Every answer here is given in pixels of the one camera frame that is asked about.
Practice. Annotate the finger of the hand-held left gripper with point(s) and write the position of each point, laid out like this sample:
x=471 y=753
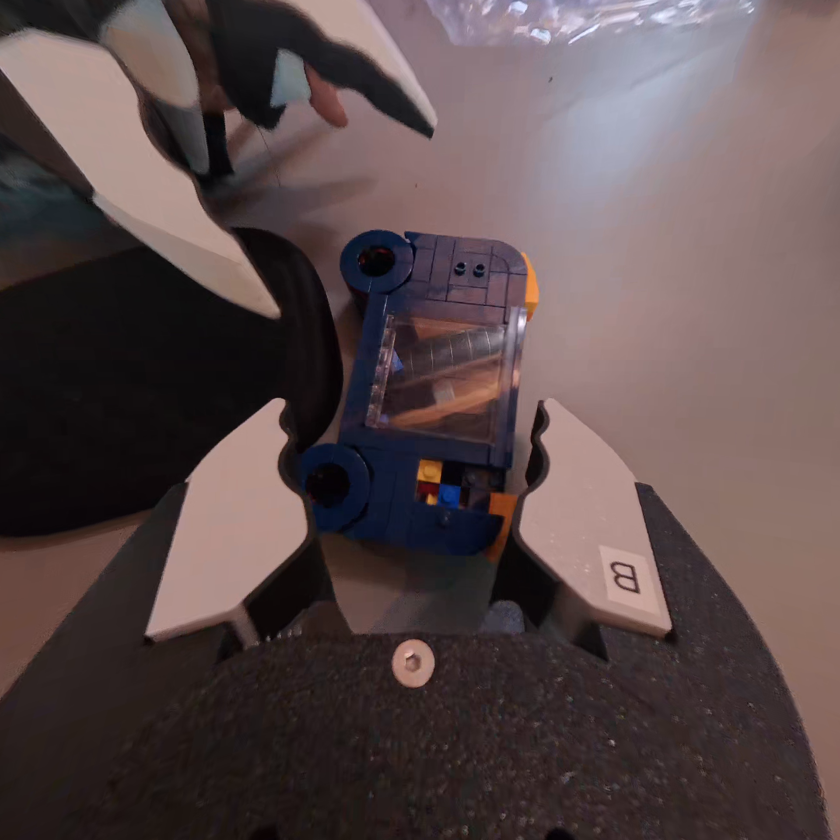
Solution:
x=394 y=46
x=79 y=111

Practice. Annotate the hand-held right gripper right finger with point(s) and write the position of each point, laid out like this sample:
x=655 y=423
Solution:
x=584 y=525

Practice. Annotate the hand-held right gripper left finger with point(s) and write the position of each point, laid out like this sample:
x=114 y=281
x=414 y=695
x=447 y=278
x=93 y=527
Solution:
x=229 y=525

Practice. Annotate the blue brick-built game console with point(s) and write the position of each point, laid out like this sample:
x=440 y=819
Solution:
x=380 y=518

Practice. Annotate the person's left hand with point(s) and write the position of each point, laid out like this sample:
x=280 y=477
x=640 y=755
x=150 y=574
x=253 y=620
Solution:
x=328 y=98

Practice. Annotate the large black cushioned pad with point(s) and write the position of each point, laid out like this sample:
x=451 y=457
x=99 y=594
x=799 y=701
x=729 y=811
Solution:
x=131 y=394

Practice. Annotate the clear plastic bag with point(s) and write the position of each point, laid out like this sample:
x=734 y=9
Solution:
x=558 y=19

